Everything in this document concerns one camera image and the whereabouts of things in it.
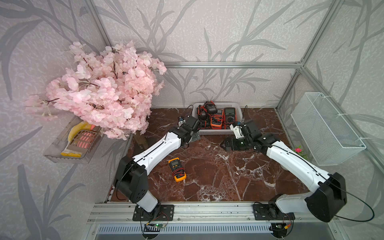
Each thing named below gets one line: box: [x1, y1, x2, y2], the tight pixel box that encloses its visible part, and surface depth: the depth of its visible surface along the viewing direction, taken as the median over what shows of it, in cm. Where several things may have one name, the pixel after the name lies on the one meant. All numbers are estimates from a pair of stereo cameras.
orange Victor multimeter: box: [210, 115, 223, 128], surface depth 101 cm
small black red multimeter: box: [196, 105, 209, 121], surface depth 107 cm
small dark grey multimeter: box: [204, 101, 218, 115], surface depth 106 cm
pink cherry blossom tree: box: [24, 41, 167, 140], surface depth 58 cm
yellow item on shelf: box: [67, 121, 95, 142], surface depth 64 cm
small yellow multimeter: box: [168, 157, 187, 182], surface depth 86 cm
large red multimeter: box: [223, 107, 237, 129], surface depth 107 cm
